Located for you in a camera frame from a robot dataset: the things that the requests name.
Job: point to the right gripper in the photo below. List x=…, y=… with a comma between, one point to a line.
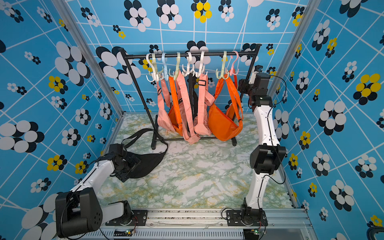
x=244, y=85

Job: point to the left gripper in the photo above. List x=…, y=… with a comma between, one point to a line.
x=122, y=175

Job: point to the black sling bag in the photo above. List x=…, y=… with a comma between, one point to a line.
x=192, y=80
x=140, y=166

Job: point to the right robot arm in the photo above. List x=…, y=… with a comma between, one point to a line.
x=267, y=157

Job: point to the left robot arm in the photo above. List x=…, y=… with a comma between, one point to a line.
x=78, y=211

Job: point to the orange sling bag right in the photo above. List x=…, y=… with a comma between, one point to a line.
x=235, y=109

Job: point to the orange sling bag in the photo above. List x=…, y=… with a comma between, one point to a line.
x=175, y=113
x=235, y=109
x=221, y=126

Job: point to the pink hook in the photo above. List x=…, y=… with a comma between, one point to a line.
x=233, y=71

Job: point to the orange sling bag middle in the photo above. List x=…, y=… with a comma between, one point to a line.
x=221, y=126

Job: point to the white hook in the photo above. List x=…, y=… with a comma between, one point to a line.
x=188, y=70
x=201, y=66
x=149, y=56

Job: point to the orange sling bag left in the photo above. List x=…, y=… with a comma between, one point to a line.
x=175, y=113

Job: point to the light blue hook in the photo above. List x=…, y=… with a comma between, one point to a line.
x=165, y=68

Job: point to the black clothes rack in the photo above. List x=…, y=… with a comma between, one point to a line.
x=155, y=125

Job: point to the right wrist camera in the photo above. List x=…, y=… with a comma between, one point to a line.
x=257, y=69

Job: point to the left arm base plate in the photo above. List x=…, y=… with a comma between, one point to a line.
x=136, y=218

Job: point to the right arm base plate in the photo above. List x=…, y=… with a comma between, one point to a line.
x=235, y=218

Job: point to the aluminium frame rail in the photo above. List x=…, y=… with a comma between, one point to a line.
x=207, y=224

